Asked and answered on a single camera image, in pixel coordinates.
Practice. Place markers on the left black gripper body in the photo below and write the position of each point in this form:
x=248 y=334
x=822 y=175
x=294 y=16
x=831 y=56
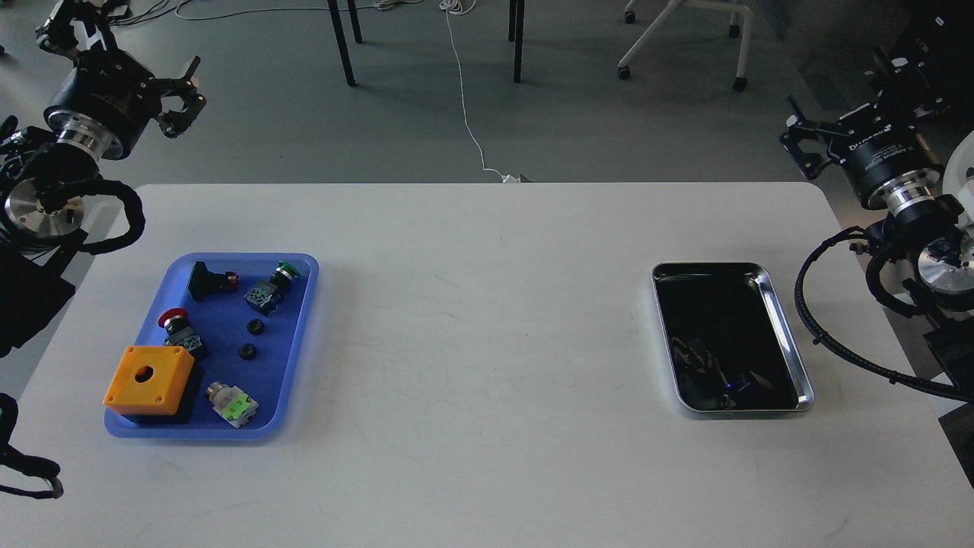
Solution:
x=111 y=89

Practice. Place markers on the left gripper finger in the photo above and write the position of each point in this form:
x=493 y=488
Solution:
x=174 y=123
x=80 y=31

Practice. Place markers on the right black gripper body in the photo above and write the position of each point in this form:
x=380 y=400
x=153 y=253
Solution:
x=874 y=150

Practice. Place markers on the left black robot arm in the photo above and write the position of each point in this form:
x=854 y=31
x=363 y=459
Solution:
x=45 y=177

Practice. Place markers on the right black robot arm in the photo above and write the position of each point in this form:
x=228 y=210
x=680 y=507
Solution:
x=920 y=253

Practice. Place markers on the blue plastic tray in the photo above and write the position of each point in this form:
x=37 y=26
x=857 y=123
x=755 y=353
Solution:
x=221 y=319

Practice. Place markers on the silver metal tray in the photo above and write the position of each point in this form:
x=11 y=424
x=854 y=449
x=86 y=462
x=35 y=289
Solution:
x=731 y=350

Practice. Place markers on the black table legs left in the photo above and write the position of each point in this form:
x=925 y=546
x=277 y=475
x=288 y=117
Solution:
x=341 y=40

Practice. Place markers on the black table legs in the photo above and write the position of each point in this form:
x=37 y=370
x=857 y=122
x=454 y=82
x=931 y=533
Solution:
x=341 y=40
x=516 y=17

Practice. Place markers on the red emergency stop button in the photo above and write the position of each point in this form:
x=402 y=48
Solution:
x=179 y=332

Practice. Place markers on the black table legs right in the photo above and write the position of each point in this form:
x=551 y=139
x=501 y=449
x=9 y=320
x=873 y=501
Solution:
x=516 y=17

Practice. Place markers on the green push button switch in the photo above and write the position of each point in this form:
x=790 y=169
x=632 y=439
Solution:
x=266 y=295

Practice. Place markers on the orange button enclosure box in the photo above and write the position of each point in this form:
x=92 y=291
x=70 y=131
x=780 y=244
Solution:
x=151 y=381

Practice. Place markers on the white green contact switch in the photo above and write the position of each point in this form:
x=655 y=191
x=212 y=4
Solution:
x=231 y=403

